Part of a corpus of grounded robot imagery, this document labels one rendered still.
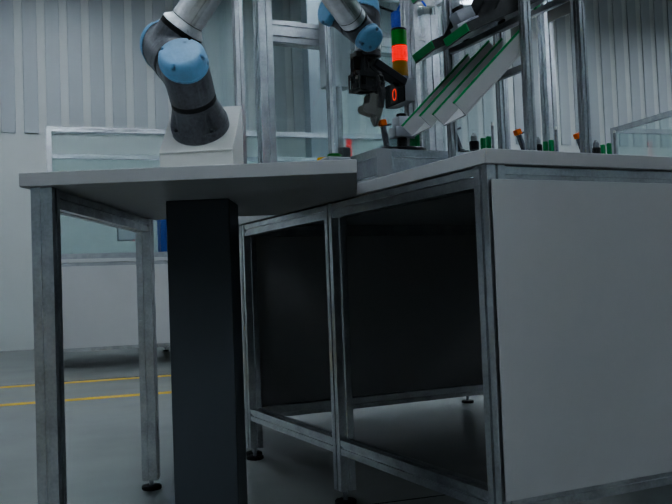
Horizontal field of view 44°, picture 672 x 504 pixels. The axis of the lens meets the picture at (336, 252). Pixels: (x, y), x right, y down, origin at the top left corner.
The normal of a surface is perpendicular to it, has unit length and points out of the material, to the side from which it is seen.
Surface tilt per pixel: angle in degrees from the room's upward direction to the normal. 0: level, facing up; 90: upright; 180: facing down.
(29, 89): 90
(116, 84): 90
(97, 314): 90
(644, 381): 90
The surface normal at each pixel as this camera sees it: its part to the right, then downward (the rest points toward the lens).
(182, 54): -0.03, -0.62
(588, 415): 0.44, -0.05
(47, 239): -0.02, -0.04
